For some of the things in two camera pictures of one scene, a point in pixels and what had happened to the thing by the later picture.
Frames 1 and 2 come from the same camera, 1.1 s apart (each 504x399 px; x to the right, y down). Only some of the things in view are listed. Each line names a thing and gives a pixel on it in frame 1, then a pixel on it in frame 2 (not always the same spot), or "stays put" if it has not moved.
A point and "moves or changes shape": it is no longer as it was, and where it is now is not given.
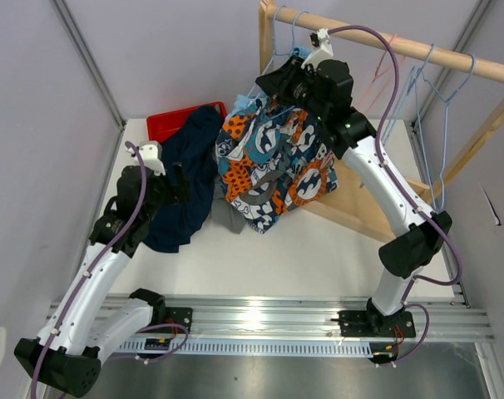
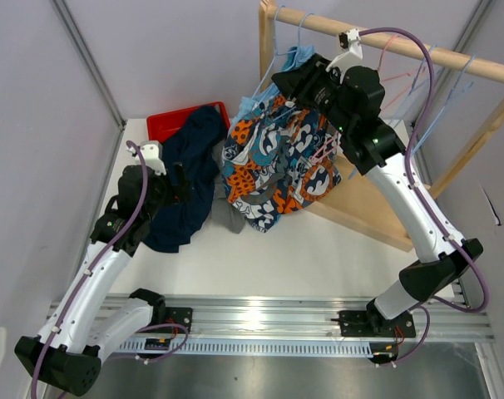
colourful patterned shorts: [273, 161] stays put
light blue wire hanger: [444, 100] -> [459, 87]
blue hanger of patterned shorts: [294, 47] moves or changes shape
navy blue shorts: [193, 143] stays put
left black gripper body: [165, 194] stays put
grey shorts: [224, 213] moves or changes shape
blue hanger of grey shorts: [421, 76] -> [444, 105]
